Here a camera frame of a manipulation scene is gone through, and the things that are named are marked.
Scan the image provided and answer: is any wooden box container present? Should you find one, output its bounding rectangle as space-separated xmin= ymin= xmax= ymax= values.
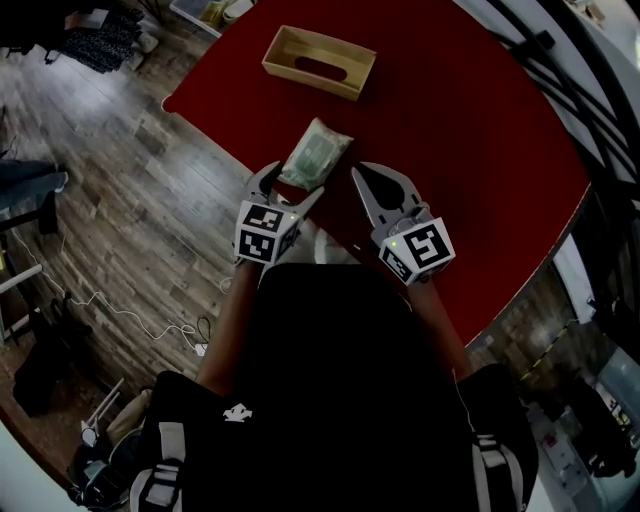
xmin=261 ymin=25 xmax=378 ymax=103

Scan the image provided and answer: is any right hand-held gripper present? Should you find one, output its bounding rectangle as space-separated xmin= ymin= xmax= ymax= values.
xmin=350 ymin=160 xmax=457 ymax=287

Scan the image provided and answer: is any person's left forearm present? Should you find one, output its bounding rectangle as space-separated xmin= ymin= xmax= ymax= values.
xmin=196 ymin=259 xmax=267 ymax=397

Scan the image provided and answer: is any black floor bag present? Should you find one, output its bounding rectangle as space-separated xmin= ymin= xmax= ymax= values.
xmin=11 ymin=292 xmax=95 ymax=419

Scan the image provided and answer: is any white harness strap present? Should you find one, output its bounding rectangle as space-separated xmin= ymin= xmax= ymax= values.
xmin=128 ymin=421 xmax=187 ymax=512
xmin=471 ymin=432 xmax=527 ymax=512

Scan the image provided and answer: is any yellow black striped tape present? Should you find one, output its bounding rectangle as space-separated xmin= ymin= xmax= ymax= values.
xmin=518 ymin=325 xmax=572 ymax=382

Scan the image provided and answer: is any person's black shirt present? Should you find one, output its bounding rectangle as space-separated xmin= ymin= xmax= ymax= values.
xmin=128 ymin=261 xmax=540 ymax=512

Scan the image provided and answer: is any black patterned cloth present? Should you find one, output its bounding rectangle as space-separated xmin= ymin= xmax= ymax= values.
xmin=60 ymin=8 xmax=147 ymax=75

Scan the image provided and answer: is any white floor cable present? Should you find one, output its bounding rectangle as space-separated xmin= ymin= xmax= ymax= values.
xmin=8 ymin=227 xmax=211 ymax=357

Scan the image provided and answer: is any white water dispenser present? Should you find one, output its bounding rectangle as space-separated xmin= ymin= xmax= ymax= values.
xmin=528 ymin=402 xmax=592 ymax=498

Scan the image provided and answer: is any green wipes packet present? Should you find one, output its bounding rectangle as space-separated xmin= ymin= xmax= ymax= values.
xmin=277 ymin=116 xmax=355 ymax=192

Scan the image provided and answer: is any black stool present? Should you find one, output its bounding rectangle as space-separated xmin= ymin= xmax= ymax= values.
xmin=0 ymin=189 xmax=60 ymax=237

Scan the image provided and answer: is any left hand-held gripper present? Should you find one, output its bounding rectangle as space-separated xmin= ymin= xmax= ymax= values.
xmin=232 ymin=160 xmax=326 ymax=268

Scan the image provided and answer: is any black metal railing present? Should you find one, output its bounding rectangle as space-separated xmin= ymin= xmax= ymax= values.
xmin=492 ymin=0 xmax=640 ymax=204

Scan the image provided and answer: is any clear plastic storage bin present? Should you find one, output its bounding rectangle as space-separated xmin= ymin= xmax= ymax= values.
xmin=168 ymin=0 xmax=257 ymax=39

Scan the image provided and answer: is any person's right forearm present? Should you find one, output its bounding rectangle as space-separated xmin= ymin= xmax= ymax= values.
xmin=405 ymin=277 xmax=475 ymax=382

